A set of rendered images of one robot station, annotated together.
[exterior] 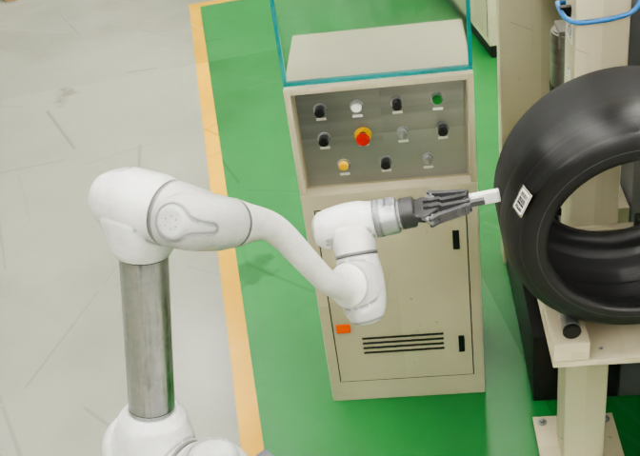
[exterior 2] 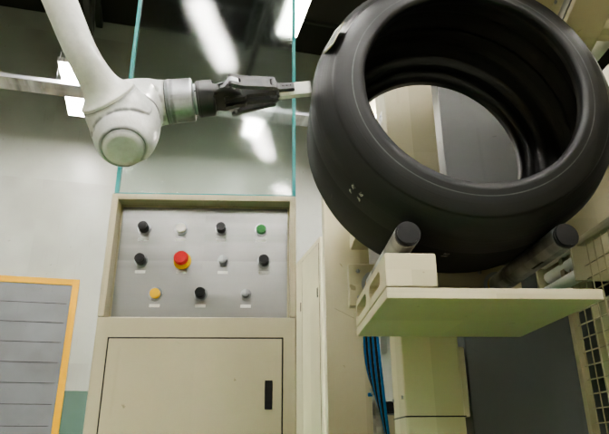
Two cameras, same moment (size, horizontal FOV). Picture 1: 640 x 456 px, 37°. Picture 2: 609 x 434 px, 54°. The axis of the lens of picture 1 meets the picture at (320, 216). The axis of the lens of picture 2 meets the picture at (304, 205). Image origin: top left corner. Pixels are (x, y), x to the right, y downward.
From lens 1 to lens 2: 2.10 m
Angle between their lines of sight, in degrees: 57
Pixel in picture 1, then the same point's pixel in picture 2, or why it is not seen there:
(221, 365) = not seen: outside the picture
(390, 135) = (210, 265)
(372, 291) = (139, 101)
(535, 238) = (350, 71)
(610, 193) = not seen: hidden behind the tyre
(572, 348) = (411, 262)
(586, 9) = not seen: hidden behind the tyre
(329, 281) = (82, 31)
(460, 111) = (282, 246)
